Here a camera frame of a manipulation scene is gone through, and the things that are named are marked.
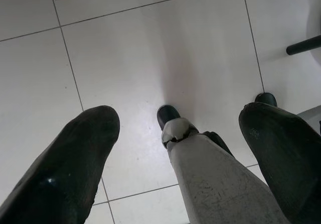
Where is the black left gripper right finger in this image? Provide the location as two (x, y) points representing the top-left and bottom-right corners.
(238, 102), (321, 224)

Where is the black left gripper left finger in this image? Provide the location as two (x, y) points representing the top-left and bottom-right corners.
(0, 105), (120, 224)

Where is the black metal table leg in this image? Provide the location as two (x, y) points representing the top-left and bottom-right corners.
(286, 35), (321, 57)

